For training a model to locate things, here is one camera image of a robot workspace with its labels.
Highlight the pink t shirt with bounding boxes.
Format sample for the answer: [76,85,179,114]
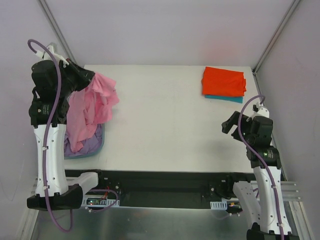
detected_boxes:
[66,72,119,153]

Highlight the right white cable duct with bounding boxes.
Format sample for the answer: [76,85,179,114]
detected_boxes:
[210,200,228,211]

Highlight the white cable duct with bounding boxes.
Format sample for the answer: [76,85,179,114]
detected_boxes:
[210,200,228,211]
[81,197,120,208]

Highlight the folded orange t shirt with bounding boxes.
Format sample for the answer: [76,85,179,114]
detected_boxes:
[201,66,247,97]

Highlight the folded teal t shirt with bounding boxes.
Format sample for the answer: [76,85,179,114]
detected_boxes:
[204,95,244,104]

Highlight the lavender t shirt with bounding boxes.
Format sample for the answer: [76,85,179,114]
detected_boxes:
[63,123,104,158]

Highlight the right aluminium frame post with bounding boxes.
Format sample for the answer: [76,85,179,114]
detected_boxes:
[252,0,303,76]

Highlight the aluminium frame post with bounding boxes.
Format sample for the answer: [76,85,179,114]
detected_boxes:
[37,0,77,64]
[252,0,303,76]

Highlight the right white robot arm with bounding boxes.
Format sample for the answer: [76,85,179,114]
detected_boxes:
[221,103,299,240]

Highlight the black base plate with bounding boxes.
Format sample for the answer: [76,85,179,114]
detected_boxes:
[64,169,261,210]

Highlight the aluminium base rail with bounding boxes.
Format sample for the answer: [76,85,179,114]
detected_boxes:
[31,174,302,201]

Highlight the teal plastic basket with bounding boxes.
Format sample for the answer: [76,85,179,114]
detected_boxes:
[63,122,106,160]

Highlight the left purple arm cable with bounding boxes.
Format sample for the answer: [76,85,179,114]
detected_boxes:
[26,39,74,233]

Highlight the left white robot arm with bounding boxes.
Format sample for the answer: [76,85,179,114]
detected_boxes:
[26,39,106,211]

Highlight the left white cable duct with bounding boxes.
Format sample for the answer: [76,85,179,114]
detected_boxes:
[81,197,120,208]

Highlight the left aluminium frame post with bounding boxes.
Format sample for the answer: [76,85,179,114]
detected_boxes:
[37,0,77,64]

